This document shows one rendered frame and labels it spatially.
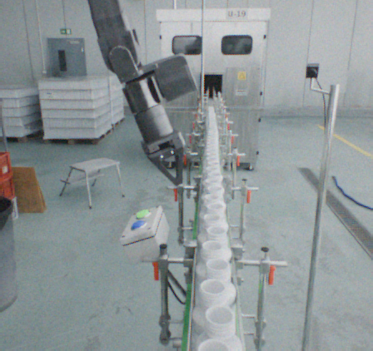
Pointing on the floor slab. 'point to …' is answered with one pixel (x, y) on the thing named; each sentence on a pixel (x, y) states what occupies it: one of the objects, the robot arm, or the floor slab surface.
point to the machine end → (219, 69)
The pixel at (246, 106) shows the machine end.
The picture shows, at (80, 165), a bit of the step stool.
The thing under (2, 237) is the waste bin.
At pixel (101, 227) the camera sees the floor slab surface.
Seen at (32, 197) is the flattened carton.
